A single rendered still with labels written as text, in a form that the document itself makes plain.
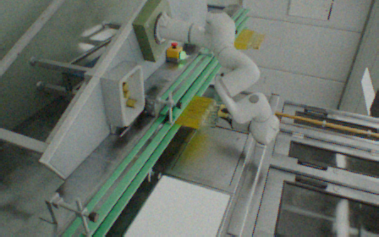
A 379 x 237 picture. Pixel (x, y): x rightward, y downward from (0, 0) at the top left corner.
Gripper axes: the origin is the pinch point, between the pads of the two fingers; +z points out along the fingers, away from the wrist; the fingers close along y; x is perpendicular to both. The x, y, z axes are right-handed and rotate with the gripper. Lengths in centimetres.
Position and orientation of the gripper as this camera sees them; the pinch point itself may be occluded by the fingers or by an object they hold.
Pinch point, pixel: (225, 113)
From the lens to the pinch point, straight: 157.7
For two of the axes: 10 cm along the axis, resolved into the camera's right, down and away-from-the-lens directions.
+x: -5.9, 4.6, -6.6
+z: -8.0, -3.5, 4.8
